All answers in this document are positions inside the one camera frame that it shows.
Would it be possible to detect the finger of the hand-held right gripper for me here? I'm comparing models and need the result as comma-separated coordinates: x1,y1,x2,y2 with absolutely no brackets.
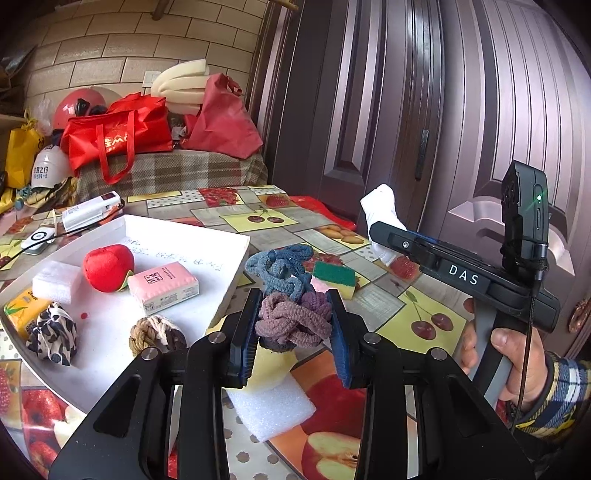
369,220,444,280

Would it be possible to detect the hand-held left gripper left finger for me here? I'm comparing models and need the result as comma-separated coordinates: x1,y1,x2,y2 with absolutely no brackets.
48,288,265,480

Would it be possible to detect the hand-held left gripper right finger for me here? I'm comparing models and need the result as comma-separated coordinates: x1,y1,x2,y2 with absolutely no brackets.
325,288,539,480

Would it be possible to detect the white sock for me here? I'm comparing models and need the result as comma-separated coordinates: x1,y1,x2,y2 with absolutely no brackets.
360,184,409,267

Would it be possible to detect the mauve hair tie bundle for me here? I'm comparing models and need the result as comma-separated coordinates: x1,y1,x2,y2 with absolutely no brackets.
255,291,333,350

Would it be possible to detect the white tray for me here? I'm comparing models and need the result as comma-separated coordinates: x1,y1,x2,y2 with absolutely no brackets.
0,215,252,414

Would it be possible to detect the person's right forearm plaid sleeve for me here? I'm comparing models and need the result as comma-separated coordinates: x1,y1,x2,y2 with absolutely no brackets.
505,351,591,446

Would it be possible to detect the person's right hand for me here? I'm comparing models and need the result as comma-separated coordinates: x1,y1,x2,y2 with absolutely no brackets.
461,299,551,405

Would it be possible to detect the fruit printed tablecloth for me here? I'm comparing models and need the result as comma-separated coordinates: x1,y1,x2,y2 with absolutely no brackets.
0,185,472,480

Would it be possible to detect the white foam block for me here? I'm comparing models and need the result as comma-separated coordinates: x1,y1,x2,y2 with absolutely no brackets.
32,261,84,305
226,374,317,444

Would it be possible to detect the green yellow scouring sponge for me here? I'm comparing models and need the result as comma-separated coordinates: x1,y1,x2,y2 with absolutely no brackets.
311,262,357,301

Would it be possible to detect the brass door knocker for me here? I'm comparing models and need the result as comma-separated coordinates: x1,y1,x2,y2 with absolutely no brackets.
569,300,591,334

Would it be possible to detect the pink tissue packet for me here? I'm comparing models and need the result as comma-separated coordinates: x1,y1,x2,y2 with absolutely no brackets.
127,261,201,317

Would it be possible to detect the red plush apple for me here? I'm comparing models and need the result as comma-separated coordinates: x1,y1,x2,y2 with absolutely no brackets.
83,244,136,293

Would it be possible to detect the plaid cloth cover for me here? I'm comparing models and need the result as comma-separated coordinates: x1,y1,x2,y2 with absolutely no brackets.
76,150,269,202

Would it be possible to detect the leopard print scrunchie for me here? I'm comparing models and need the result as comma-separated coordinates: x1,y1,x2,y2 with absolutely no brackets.
25,302,78,367

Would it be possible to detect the white rectangular device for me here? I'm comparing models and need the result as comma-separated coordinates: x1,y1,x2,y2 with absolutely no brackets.
61,191,125,232

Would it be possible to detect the red plastic bag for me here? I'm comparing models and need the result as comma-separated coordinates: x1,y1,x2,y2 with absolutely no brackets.
180,74,264,160

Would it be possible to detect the yellow tissue packet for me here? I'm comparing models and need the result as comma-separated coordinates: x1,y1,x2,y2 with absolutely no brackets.
4,288,54,340

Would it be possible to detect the white rounded charger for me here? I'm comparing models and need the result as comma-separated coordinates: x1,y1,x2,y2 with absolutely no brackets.
21,226,57,256

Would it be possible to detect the yellow dark cloth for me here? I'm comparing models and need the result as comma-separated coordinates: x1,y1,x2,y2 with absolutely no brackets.
21,179,78,209

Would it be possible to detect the red fabric tote bag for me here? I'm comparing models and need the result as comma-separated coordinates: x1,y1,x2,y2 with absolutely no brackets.
61,92,174,185

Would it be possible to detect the cream foam roll stack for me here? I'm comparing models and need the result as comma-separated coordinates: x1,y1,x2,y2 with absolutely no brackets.
151,60,211,114

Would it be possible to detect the white helmet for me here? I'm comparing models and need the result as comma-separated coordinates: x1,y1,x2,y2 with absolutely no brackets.
31,144,75,190

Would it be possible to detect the red helmet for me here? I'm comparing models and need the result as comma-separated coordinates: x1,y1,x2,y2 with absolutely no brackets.
52,88,122,136

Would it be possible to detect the yellow bag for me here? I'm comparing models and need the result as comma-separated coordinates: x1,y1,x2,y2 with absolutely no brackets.
6,111,43,190

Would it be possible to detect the dark grey hair tie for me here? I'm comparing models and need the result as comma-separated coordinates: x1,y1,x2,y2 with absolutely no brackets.
259,338,297,354

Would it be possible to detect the purple hair tie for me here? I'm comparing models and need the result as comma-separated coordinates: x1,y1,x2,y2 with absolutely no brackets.
295,282,331,319

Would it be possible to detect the black braided cable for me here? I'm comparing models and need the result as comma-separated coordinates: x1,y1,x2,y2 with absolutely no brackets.
508,258,550,430

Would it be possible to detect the blue hair tie bundle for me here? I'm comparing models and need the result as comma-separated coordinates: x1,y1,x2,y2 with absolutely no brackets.
245,244,315,296

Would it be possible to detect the black door handle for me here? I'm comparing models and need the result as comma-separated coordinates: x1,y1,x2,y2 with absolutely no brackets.
414,129,430,182

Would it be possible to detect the brown white rope knot ball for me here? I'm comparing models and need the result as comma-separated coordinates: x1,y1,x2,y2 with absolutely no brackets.
129,315,188,356

